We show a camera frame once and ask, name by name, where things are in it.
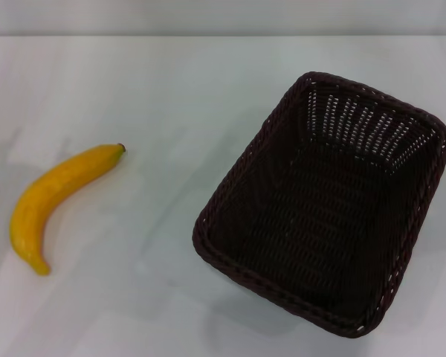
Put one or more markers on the yellow banana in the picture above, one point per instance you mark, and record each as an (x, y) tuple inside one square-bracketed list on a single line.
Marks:
[(52, 182)]

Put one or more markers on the dark woven plastic basket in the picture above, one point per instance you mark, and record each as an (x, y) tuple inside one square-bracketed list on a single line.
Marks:
[(319, 223)]

